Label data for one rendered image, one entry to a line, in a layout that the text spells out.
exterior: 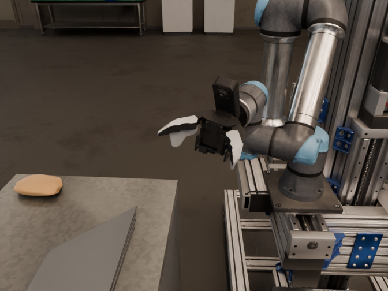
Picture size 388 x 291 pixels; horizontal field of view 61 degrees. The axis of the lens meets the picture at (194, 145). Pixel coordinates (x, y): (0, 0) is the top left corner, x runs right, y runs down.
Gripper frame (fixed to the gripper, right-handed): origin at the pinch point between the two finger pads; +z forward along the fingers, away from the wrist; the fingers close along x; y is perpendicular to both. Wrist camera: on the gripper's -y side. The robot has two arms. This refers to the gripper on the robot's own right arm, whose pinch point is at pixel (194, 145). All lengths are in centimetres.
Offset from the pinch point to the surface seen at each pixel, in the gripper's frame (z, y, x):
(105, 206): -16, 46, 34
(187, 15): -766, 153, 397
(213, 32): -794, 187, 330
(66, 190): -16, 48, 52
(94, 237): -2.2, 42.3, 26.3
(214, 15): -793, 145, 333
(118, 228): -8.0, 41.8, 23.0
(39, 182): -12, 45, 59
